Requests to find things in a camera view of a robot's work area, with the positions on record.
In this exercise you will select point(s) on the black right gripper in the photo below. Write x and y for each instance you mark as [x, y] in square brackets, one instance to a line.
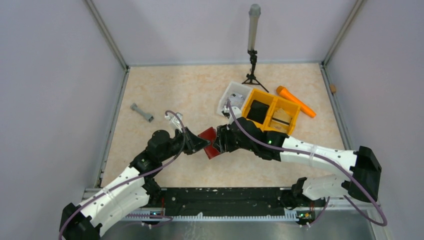
[224, 138]

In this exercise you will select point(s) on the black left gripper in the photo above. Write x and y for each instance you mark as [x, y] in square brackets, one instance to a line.
[187, 140]

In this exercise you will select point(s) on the red card holder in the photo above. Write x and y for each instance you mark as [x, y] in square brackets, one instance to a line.
[210, 134]

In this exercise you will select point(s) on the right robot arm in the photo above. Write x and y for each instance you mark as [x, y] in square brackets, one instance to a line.
[356, 173]

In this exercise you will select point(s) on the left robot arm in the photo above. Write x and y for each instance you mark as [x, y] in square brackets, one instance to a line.
[135, 187]

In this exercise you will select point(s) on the cards in white bin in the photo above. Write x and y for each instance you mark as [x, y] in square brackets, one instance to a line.
[236, 100]

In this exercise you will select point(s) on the tan cards in bin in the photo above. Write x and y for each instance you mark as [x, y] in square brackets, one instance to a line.
[280, 120]

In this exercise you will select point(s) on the black block in bin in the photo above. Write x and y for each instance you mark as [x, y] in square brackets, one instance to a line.
[258, 111]

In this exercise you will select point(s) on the white plastic bin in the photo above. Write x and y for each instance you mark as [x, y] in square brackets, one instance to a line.
[232, 87]

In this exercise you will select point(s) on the yellow plastic bin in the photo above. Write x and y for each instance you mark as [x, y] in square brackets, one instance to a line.
[274, 102]

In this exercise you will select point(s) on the black mini tripod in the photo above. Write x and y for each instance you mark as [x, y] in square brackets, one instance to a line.
[251, 79]

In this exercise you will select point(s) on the orange plastic carrot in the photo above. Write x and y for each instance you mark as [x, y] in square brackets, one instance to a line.
[286, 94]

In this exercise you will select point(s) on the grey plastic connector piece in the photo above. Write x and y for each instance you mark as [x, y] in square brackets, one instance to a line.
[147, 116]

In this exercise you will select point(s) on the grey tube on tripod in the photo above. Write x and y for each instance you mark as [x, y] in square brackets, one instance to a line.
[254, 15]

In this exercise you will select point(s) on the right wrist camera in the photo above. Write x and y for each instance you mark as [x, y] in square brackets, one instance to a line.
[233, 113]

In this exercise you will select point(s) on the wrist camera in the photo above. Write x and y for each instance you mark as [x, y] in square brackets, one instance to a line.
[233, 113]
[175, 123]

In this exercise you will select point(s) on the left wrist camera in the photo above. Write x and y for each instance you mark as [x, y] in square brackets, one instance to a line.
[175, 123]

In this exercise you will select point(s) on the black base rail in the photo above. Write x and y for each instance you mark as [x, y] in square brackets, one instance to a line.
[230, 201]

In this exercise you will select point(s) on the small tan wall object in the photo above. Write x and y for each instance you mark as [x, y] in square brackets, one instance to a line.
[332, 88]

